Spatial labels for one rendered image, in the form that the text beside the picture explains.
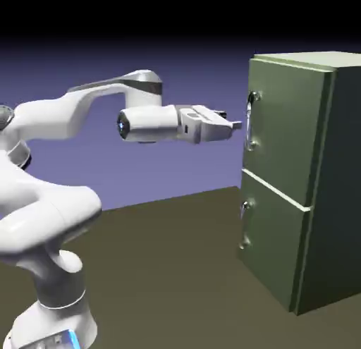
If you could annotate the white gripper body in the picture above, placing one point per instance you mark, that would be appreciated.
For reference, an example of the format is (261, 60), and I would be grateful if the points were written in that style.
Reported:
(215, 130)

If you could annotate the short green cabinet door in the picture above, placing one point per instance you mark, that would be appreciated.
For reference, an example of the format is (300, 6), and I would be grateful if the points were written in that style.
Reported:
(270, 241)

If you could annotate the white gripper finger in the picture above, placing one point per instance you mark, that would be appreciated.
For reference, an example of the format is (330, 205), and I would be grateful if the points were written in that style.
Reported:
(220, 114)
(237, 125)

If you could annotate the green cabinet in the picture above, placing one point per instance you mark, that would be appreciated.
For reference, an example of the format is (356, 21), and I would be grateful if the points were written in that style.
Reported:
(338, 185)

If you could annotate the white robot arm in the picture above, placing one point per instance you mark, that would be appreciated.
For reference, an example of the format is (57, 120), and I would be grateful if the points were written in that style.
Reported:
(50, 213)

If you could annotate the tall green cabinet door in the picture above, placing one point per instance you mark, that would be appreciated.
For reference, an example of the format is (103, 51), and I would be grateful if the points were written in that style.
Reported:
(287, 134)

